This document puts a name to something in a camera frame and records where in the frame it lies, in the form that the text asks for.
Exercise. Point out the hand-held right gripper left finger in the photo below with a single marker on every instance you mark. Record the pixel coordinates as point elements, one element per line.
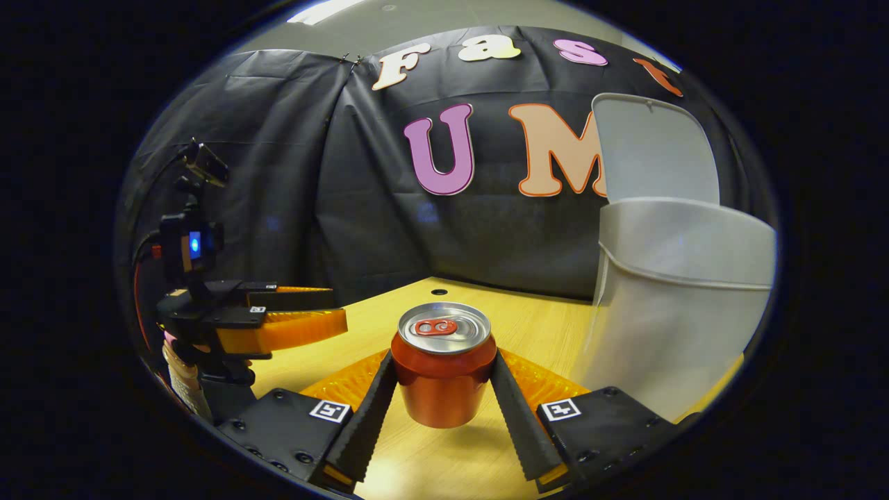
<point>368,423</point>

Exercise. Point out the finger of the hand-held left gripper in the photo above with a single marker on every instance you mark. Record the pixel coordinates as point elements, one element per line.
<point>298,330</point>
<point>298,300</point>

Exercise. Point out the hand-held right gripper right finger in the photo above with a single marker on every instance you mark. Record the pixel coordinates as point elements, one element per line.
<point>517,423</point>

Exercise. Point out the red pop can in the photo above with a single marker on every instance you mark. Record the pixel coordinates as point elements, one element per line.
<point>444,382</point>

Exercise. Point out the grey desktop garbage bin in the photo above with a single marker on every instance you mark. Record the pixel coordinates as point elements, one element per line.
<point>680,312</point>

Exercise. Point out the wooden desktop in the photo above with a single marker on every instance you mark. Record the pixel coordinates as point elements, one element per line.
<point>542,326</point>

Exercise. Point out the small metal cloth clip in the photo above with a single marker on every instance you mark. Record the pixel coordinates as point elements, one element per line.
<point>345,58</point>

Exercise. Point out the ceiling light panel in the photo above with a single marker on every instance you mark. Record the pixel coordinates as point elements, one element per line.
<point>333,10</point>

